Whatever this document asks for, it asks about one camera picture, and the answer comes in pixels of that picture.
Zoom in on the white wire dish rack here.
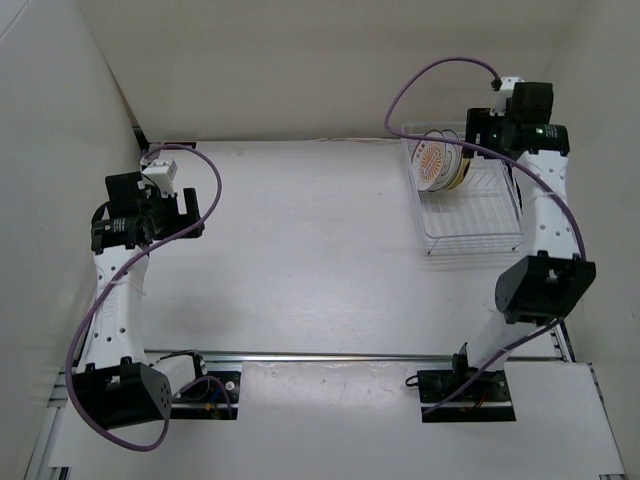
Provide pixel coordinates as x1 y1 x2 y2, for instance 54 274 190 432
401 122 523 256

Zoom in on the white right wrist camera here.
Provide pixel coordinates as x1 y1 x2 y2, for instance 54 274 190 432
490 76 524 116

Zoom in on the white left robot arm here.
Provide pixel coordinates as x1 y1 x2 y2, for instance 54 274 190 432
72 167 210 430

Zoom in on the beige plate rear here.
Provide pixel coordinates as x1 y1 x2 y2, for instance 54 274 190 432
460 150 474 182

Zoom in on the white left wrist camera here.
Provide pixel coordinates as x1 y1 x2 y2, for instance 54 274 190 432
140 158 178 197

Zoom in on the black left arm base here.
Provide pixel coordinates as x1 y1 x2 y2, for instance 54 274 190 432
170 363 242 421

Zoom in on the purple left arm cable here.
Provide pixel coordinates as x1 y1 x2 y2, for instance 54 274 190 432
64 142 232 449

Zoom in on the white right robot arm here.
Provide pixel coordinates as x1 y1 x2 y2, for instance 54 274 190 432
449 77 596 400

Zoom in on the beige plate front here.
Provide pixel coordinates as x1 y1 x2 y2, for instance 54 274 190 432
447 145 470 190

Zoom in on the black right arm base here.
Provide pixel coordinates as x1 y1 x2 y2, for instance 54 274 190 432
405 370 516 424

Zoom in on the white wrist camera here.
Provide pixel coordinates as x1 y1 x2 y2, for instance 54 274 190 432
140 158 178 197
490 76 524 116

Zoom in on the beige plate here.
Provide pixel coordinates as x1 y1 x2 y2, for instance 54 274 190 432
460 150 474 182
447 145 470 190

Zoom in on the white plate with dark rings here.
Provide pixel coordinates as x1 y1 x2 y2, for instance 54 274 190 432
428 141 460 192

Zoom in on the orange sunburst white plate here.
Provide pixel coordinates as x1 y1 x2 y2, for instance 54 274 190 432
411 140 440 192

